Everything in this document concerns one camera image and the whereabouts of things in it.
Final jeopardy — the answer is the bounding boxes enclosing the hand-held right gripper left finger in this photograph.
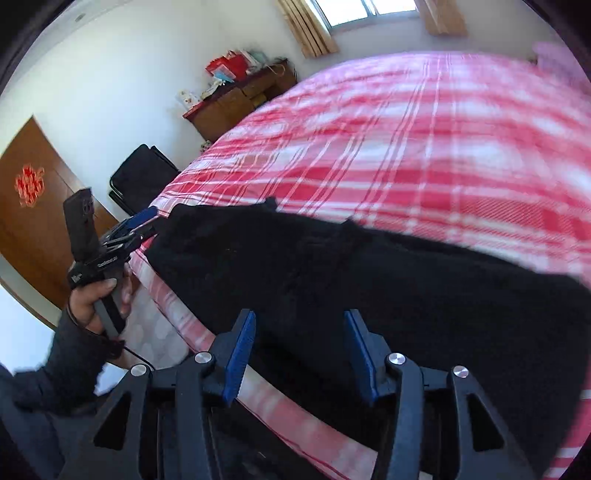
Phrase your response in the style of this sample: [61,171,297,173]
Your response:
[58,310,257,480]

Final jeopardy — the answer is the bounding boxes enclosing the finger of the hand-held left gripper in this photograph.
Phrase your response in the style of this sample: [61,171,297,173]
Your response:
[124,225,157,254]
[121,206,160,234]

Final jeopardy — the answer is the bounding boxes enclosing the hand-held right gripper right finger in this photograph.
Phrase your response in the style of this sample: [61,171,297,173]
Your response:
[344,309,536,480]

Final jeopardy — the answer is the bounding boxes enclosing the black pants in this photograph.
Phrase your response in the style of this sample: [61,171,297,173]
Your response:
[147,198,591,480]

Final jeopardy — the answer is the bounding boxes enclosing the person's left forearm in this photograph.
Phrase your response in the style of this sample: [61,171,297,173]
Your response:
[0,315,126,416]

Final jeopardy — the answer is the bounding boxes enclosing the person's left hand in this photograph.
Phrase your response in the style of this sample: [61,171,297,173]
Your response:
[68,276,134,333]

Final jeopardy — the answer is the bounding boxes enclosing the black folding chair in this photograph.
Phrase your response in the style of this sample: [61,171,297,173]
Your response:
[109,144,182,215]

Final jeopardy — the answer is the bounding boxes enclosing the wooden door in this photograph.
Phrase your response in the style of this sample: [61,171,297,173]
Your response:
[0,115,121,330]

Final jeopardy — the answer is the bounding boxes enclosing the red knot decoration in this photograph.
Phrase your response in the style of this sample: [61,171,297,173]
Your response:
[14,165,45,208]

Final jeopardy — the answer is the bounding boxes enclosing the wooden desk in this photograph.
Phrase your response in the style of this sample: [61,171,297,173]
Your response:
[182,59,298,141]

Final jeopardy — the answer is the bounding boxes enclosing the red gift bag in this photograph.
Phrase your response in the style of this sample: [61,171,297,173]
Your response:
[205,52,250,81]

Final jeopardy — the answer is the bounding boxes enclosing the bed with red plaid sheet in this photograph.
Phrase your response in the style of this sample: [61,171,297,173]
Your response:
[121,51,591,480]

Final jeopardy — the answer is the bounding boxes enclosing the beige floral curtain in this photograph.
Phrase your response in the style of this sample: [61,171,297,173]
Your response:
[416,0,468,37]
[276,0,340,58]

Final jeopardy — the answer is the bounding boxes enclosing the sliding window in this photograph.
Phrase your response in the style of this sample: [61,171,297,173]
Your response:
[311,0,428,33]

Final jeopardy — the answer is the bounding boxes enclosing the pink folded blanket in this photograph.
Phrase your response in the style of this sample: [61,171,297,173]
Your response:
[531,41,587,93]

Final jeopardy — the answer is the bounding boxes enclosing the black cable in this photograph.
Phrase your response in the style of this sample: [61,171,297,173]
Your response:
[108,339,155,370]

